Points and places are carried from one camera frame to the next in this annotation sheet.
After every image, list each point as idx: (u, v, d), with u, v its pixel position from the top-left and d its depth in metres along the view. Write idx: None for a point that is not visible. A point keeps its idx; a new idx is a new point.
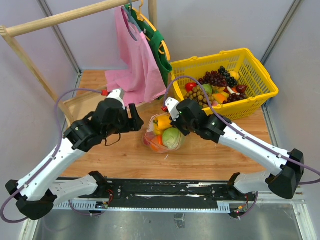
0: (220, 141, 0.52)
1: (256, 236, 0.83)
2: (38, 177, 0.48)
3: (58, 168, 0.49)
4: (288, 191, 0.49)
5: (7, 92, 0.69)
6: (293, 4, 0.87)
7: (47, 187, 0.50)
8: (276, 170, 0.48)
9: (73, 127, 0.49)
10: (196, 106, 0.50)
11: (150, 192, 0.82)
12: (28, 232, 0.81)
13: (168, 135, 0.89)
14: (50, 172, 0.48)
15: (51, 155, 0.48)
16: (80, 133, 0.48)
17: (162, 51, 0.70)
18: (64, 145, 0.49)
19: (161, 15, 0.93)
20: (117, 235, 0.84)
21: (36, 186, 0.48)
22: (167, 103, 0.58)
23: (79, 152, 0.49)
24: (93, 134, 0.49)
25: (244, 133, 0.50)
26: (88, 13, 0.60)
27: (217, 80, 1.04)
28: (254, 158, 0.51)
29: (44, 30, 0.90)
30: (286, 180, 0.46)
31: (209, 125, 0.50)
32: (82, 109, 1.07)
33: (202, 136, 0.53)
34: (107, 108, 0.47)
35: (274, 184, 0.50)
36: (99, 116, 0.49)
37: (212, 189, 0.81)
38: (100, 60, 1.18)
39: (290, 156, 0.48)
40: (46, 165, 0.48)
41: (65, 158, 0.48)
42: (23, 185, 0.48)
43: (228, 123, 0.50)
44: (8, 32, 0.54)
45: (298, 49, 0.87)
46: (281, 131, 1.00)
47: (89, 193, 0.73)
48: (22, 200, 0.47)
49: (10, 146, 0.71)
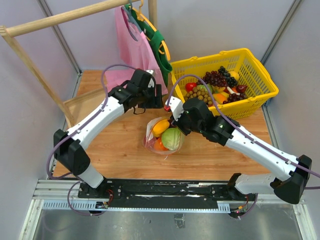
0: (227, 144, 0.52)
1: (256, 236, 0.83)
2: (90, 124, 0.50)
3: (105, 120, 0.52)
4: (295, 197, 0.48)
5: (6, 92, 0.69)
6: (293, 4, 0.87)
7: (92, 138, 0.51)
8: (285, 177, 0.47)
9: (116, 90, 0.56)
10: (204, 107, 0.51)
11: (150, 192, 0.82)
12: (28, 232, 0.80)
13: (167, 137, 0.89)
14: (99, 122, 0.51)
15: (101, 107, 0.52)
16: (121, 94, 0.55)
17: (162, 51, 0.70)
18: (111, 101, 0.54)
19: (161, 14, 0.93)
20: (117, 235, 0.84)
21: (88, 132, 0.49)
22: (170, 102, 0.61)
23: (121, 109, 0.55)
24: (133, 95, 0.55)
25: (253, 137, 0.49)
26: (88, 13, 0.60)
27: (217, 80, 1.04)
28: (262, 162, 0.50)
29: (44, 30, 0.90)
30: (295, 186, 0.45)
31: (217, 127, 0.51)
32: (82, 109, 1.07)
33: (208, 138, 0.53)
34: (143, 73, 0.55)
35: (281, 190, 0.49)
36: (136, 81, 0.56)
37: (212, 189, 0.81)
38: (101, 60, 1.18)
39: (298, 162, 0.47)
40: (96, 115, 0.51)
41: (112, 111, 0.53)
42: (75, 130, 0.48)
43: (236, 127, 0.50)
44: (8, 32, 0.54)
45: (298, 48, 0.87)
46: (281, 131, 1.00)
47: (93, 185, 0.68)
48: (75, 142, 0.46)
49: (10, 146, 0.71)
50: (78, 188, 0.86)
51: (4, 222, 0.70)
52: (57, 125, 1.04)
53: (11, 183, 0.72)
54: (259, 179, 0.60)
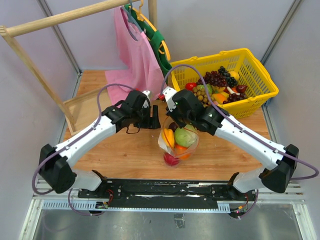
0: (216, 134, 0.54)
1: (256, 236, 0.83)
2: (79, 141, 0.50)
3: (95, 138, 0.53)
4: (281, 186, 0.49)
5: (6, 92, 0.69)
6: (293, 3, 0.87)
7: (79, 155, 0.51)
8: (272, 165, 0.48)
9: (110, 109, 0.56)
10: (192, 98, 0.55)
11: (150, 192, 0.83)
12: (28, 232, 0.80)
13: (183, 134, 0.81)
14: (89, 140, 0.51)
15: (92, 125, 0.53)
16: (115, 113, 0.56)
17: (162, 51, 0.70)
18: (103, 120, 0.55)
19: (161, 15, 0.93)
20: (117, 235, 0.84)
21: (76, 149, 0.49)
22: (165, 92, 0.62)
23: (114, 128, 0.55)
24: (126, 115, 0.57)
25: (241, 127, 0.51)
26: (88, 13, 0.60)
27: (217, 80, 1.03)
28: (250, 151, 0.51)
29: (44, 30, 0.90)
30: (281, 175, 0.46)
31: (206, 117, 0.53)
32: (83, 109, 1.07)
33: (199, 128, 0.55)
34: (138, 94, 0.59)
35: (267, 179, 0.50)
36: (131, 100, 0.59)
37: (212, 189, 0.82)
38: (101, 60, 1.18)
39: (286, 151, 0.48)
40: (87, 132, 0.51)
41: (104, 131, 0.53)
42: (64, 147, 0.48)
43: (226, 116, 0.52)
44: (8, 32, 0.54)
45: (298, 48, 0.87)
46: (281, 131, 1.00)
47: (91, 187, 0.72)
48: (62, 160, 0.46)
49: (10, 146, 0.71)
50: (78, 188, 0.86)
51: (4, 221, 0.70)
52: (57, 125, 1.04)
53: (11, 183, 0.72)
54: (251, 173, 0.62)
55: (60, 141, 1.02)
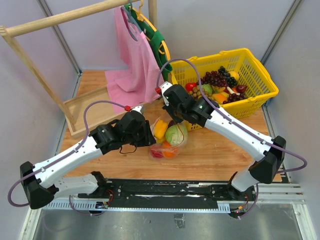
0: (206, 126, 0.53)
1: (256, 236, 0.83)
2: (57, 164, 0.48)
3: (76, 162, 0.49)
4: (268, 176, 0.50)
5: (6, 92, 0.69)
6: (293, 3, 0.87)
7: (59, 176, 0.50)
8: (259, 156, 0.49)
9: (99, 130, 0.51)
10: (182, 91, 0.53)
11: (150, 192, 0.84)
12: (28, 232, 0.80)
13: (172, 130, 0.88)
14: (67, 164, 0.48)
15: (75, 147, 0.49)
16: (103, 135, 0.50)
17: (162, 51, 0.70)
18: (88, 142, 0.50)
19: (161, 15, 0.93)
20: (117, 235, 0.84)
21: (52, 173, 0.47)
22: (162, 86, 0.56)
23: (98, 152, 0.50)
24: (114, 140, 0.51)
25: (231, 118, 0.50)
26: (88, 13, 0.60)
27: (217, 80, 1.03)
28: (238, 143, 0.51)
29: (43, 30, 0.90)
30: (268, 165, 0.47)
31: (196, 108, 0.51)
32: (82, 109, 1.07)
33: (189, 120, 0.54)
34: (132, 118, 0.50)
35: (254, 171, 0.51)
36: (123, 124, 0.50)
37: (212, 189, 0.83)
38: (101, 60, 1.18)
39: (273, 142, 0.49)
40: (66, 155, 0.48)
41: (87, 154, 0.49)
42: (40, 169, 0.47)
43: (216, 107, 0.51)
44: (8, 32, 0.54)
45: (297, 48, 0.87)
46: (281, 130, 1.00)
47: (88, 192, 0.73)
48: (35, 184, 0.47)
49: (10, 146, 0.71)
50: None
51: (4, 222, 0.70)
52: (57, 125, 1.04)
53: (11, 184, 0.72)
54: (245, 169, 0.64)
55: (60, 141, 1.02)
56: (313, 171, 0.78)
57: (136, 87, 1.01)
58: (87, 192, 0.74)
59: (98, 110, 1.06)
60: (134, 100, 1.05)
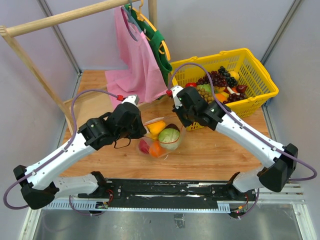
0: (216, 129, 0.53)
1: (256, 236, 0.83)
2: (47, 166, 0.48)
3: (67, 161, 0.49)
4: (277, 184, 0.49)
5: (6, 92, 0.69)
6: (293, 3, 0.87)
7: (53, 178, 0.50)
8: (269, 163, 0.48)
9: (88, 124, 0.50)
10: (195, 93, 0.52)
11: (150, 192, 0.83)
12: (28, 232, 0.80)
13: (169, 130, 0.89)
14: (58, 165, 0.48)
15: (63, 147, 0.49)
16: (94, 130, 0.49)
17: (162, 51, 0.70)
18: (77, 139, 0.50)
19: (161, 15, 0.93)
20: (117, 235, 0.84)
21: (43, 175, 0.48)
22: (173, 89, 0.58)
23: (90, 148, 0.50)
24: (106, 134, 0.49)
25: (242, 123, 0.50)
26: (87, 13, 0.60)
27: (217, 80, 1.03)
28: (248, 148, 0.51)
29: (43, 30, 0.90)
30: (277, 173, 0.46)
31: (208, 111, 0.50)
32: (83, 108, 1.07)
33: (201, 123, 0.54)
34: (125, 111, 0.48)
35: (263, 177, 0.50)
36: (116, 117, 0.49)
37: (212, 189, 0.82)
38: (101, 60, 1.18)
39: (284, 150, 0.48)
40: (56, 156, 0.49)
41: (77, 152, 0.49)
42: (31, 172, 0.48)
43: (227, 112, 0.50)
44: (8, 32, 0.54)
45: (298, 48, 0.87)
46: (281, 130, 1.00)
47: (88, 192, 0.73)
48: (28, 187, 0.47)
49: (10, 146, 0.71)
50: None
51: (5, 222, 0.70)
52: (57, 125, 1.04)
53: (11, 184, 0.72)
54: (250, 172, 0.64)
55: (60, 141, 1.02)
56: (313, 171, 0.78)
57: (136, 87, 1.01)
58: (87, 192, 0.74)
59: (98, 110, 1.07)
60: None
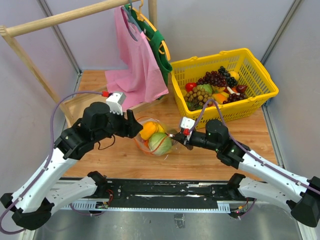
0: (240, 168, 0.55)
1: (256, 236, 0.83)
2: (32, 189, 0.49)
3: (51, 179, 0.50)
4: (315, 220, 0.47)
5: (6, 92, 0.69)
6: (293, 3, 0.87)
7: (42, 198, 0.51)
8: (296, 197, 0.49)
9: (63, 136, 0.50)
10: (226, 134, 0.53)
11: (150, 192, 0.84)
12: (27, 232, 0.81)
13: (156, 137, 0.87)
14: (42, 185, 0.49)
15: (43, 166, 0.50)
16: (71, 140, 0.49)
17: (162, 51, 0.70)
18: (55, 155, 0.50)
19: (161, 14, 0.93)
20: (117, 235, 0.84)
21: (30, 198, 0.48)
22: (184, 123, 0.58)
23: (71, 160, 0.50)
24: (83, 142, 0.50)
25: (263, 160, 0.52)
26: (88, 13, 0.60)
27: (217, 80, 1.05)
28: (272, 183, 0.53)
29: (43, 30, 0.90)
30: (307, 208, 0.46)
31: (229, 152, 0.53)
32: (82, 109, 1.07)
33: (220, 159, 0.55)
34: (92, 114, 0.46)
35: (296, 213, 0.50)
36: (87, 123, 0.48)
37: (212, 189, 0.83)
38: (101, 60, 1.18)
39: (309, 184, 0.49)
40: (38, 177, 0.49)
41: (57, 168, 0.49)
42: (18, 198, 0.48)
43: (247, 151, 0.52)
44: (8, 32, 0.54)
45: (297, 49, 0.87)
46: (281, 131, 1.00)
47: (89, 194, 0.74)
48: (17, 213, 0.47)
49: (11, 147, 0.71)
50: None
51: (4, 221, 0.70)
52: (57, 125, 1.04)
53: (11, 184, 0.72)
54: (271, 192, 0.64)
55: None
56: (312, 171, 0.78)
57: (136, 87, 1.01)
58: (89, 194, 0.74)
59: None
60: (133, 100, 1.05)
